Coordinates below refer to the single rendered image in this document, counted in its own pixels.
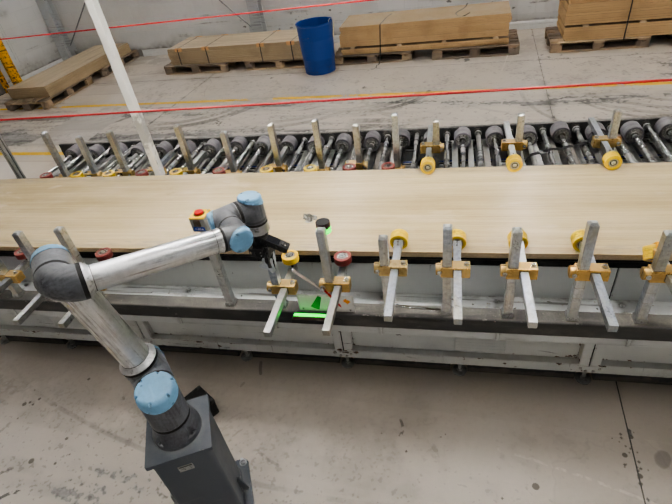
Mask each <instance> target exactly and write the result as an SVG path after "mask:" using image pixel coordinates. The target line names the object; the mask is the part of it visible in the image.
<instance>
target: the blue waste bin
mask: <svg viewBox="0 0 672 504"><path fill-rule="evenodd" d="M332 21H333V19H332V18H331V17H325V16H323V17H313V18H308V19H304V20H301V21H298V22H297V23H296V24H295V26H296V29H297V33H298V38H299V42H300V47H301V51H302V56H303V61H304V65H305V70H306V73H307V74H308V75H312V76H318V75H325V74H328V73H331V72H333V71H334V70H335V69H336V67H335V53H334V40H333V37H334V21H333V26H332Z"/></svg>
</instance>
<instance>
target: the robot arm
mask: <svg viewBox="0 0 672 504"><path fill-rule="evenodd" d="M263 202H264V201H263V200H262V197H261V194H260V193H258V192H256V191H244V192H242V193H240V194H239V195H238V196H237V201H234V202H232V203H230V204H227V205H225V206H222V207H220V208H218V209H215V210H212V211H211V212H208V213H207V214H206V218H207V221H208V224H209V226H210V229H211V230H209V231H206V232H202V233H199V234H195V235H192V236H188V237H185V238H181V239H178V240H174V241H171V242H167V243H164V244H160V245H157V246H153V247H150V248H146V249H143V250H139V251H136V252H132V253H129V254H125V255H122V256H118V257H114V258H111V259H107V260H104V261H100V262H97V263H93V264H90V265H86V264H84V263H81V262H78V263H75V261H74V260H73V259H72V255H71V253H70V252H69V251H68V249H67V248H65V247H64V246H62V245H58V244H47V245H44V246H41V247H39V248H38V249H36V250H35V251H34V252H33V254H32V255H31V258H30V268H31V271H32V276H33V284H34V287H35V289H36V290H37V291H38V292H39V293H40V294H41V295H42V296H44V297H46V298H48V299H51V300H54V301H59V302H61V303H62V304H63V305H64V306H65V307H66V308H67V309H68V310H69V311H70V312H71V313H72V315H73V316H74V317H75V318H76V319H77V320H78V321H79V322H80V323H81V324H82V325H83V326H84V327H85V328H86V329H87V330H88V331H89V332H90V333H91V334H92V335H93V336H94V337H95V338H96V339H97V340H98V341H99V342H100V343H101V344H102V345H103V346H104V347H105V349H106V350H107V351H108V352H109V353H110V354H111V355H112V356H113V357H114V358H115V359H116V360H117V361H118V362H119V363H120V364H119V370H120V372H121V373H122V374H123V375H124V376H125V377H126V378H127V379H128V380H129V381H130V382H131V384H132V386H133V388H134V398H135V402H136V404H137V406H138V408H139V409H140V410H141V412H142V413H143V415H144V416H145V418H146V419H147V421H148V423H149V424H150V426H151V427H152V437H153V441H154V442H155V444H156V446H157V447H158V448H159V449H161V450H163V451H168V452H172V451H177V450H180V449H182V448H184V447H186V446H188V445H189V444H190V443H191V442H192V441H193V440H194V439H195V438H196V437H197V435H198V434H199V432H200V429H201V425H202V420H201V417H200V415H199V413H198V411H197V410H196V409H195V408H193V407H191V406H189V405H188V404H187V402H186V400H185V398H184V396H183V394H182V392H181V390H180V388H179V386H178V384H177V382H176V379H175V377H174V375H173V373H172V371H171V369H170V366H169V364H168V362H167V360H166V357H165V355H164V353H163V352H162V351H161V350H160V348H158V347H157V346H155V345H152V344H150V343H144V342H143V341H142V340H141V339H140V338H139V336H138V335H137V334H136V333H135V332H134V331H133V330H132V328H131V327H130V326H129V325H128V324H127V323H126V321H125V320H124V319H123V318H122V317H121V316H120V315H119V313H118V312H117V311H116V310H115V309H114V308H113V307H112V305H111V304H110V303H109V302H108V301H107V300H106V299H105V297H104V296H103V295H102V294H101V293H100V292H99V291H100V290H103V289H106V288H110V287H113V286H116V285H119V284H122V283H126V282H129V281H132V280H135V279H139V278H142V277H145V276H148V275H152V274H155V273H158V272H161V271H164V270H168V269H171V268H174V267H177V266H181V265H184V264H187V263H190V262H194V261H197V260H200V259H203V258H206V257H210V256H213V255H216V254H219V253H225V252H228V251H231V250H232V251H234V252H237V253H242V252H245V251H247V250H249V253H250V252H251V253H250V257H251V259H261V258H262V262H263V263H261V264H259V266H260V268H264V269H268V270H270V271H271V272H272V273H274V272H275V269H276V252H275V250H278V251H280V252H283V253H287V251H288V249H289V247H290V243H288V242H286V241H284V240H281V239H279V238H277V237H274V236H272V235H270V234H268V233H269V230H270V225H269V222H268V218H267V215H266V211H265V207H264V204H263ZM251 254H252V256H251Z"/></svg>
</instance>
